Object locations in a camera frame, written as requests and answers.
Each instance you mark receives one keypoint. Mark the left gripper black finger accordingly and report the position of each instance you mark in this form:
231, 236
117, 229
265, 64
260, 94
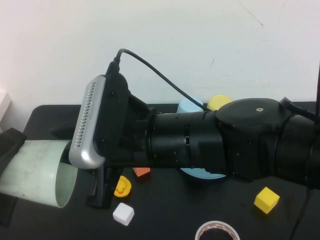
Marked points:
11, 142
7, 210

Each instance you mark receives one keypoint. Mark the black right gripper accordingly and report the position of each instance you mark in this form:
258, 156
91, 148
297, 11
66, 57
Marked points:
138, 140

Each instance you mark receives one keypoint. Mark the pale green plastic cup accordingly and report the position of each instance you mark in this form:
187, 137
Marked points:
32, 170

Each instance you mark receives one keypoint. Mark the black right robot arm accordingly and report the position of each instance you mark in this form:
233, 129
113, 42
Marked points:
250, 140

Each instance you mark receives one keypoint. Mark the light blue plastic cup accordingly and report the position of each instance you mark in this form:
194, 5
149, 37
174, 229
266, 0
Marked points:
187, 106

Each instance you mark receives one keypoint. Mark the blue cup stand with posts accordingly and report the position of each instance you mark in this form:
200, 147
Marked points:
200, 173

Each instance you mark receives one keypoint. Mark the yellow plastic cup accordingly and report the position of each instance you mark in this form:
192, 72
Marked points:
220, 101

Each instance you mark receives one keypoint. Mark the yellow rubber duck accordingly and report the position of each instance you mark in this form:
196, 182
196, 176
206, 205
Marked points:
122, 187

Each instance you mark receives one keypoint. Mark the orange foam cube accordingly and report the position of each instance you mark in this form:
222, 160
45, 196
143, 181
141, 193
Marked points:
141, 171

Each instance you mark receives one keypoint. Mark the white foam cube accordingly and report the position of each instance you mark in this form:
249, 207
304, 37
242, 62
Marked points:
123, 213

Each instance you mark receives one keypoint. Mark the clear tape roll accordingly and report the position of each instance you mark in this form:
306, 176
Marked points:
200, 231

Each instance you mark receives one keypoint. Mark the yellow foam cube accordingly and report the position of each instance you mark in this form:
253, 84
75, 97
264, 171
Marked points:
266, 200

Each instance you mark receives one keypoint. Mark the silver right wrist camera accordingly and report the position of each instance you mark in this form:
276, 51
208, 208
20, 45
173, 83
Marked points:
85, 130

